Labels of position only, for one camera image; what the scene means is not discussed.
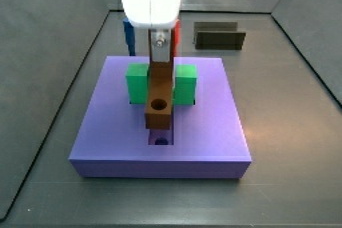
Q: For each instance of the blue cylinder peg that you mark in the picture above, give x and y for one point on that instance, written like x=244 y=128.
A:
x=130 y=36

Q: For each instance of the brown T-shaped block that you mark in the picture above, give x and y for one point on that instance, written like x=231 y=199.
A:
x=159 y=98

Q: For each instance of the green U-shaped block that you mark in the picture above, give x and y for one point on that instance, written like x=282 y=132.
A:
x=184 y=83

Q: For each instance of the red cylinder peg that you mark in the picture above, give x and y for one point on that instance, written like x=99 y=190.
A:
x=175 y=33

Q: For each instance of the purple base board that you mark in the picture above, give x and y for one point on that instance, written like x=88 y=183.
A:
x=208 y=148

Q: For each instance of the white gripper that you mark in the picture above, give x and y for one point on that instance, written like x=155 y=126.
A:
x=156 y=15

